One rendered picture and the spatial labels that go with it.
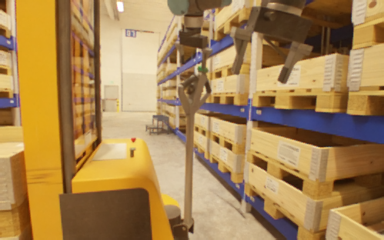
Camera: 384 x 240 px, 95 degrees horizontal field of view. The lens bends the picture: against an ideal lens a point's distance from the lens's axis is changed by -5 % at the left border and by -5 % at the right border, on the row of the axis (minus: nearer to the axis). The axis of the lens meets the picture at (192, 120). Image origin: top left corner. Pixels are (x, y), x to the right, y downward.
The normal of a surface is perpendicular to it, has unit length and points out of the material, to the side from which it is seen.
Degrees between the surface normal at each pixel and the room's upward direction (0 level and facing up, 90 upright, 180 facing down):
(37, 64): 90
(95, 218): 90
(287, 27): 114
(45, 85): 90
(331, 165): 90
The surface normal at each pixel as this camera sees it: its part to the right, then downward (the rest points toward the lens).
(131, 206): 0.28, 0.11
